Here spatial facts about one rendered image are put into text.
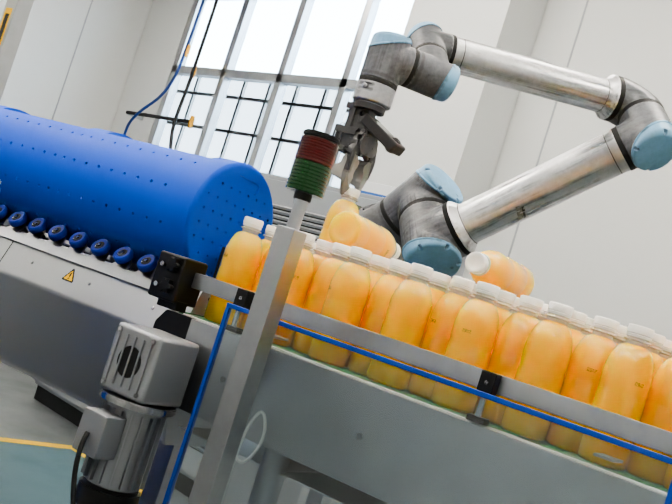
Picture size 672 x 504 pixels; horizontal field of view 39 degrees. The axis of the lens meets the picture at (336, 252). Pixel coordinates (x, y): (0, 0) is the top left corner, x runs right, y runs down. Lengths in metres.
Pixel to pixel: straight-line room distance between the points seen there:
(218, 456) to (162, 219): 0.65
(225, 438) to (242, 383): 0.09
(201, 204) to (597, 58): 3.28
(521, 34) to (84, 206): 3.32
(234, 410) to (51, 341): 0.80
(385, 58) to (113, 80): 5.86
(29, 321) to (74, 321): 0.16
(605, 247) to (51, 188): 2.94
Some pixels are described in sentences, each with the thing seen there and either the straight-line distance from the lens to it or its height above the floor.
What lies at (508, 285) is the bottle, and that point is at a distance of 1.76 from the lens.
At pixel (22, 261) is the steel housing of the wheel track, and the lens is 2.30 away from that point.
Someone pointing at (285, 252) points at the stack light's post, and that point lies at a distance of 1.49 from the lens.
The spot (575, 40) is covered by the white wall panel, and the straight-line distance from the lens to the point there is 5.07.
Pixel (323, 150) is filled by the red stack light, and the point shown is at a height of 1.23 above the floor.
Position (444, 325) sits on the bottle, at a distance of 1.60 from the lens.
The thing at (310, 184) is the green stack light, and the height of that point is 1.17.
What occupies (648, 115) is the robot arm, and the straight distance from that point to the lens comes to 2.40.
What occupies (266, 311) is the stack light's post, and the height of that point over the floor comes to 0.96.
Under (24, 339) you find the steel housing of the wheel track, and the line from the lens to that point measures 2.30.
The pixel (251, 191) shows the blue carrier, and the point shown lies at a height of 1.18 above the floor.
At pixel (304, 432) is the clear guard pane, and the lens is 1.55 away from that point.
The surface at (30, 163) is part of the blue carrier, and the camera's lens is 2.34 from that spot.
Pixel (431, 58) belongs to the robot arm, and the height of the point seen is 1.59.
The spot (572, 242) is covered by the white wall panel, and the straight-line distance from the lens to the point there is 4.66.
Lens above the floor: 1.02
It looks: 3 degrees up
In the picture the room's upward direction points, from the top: 18 degrees clockwise
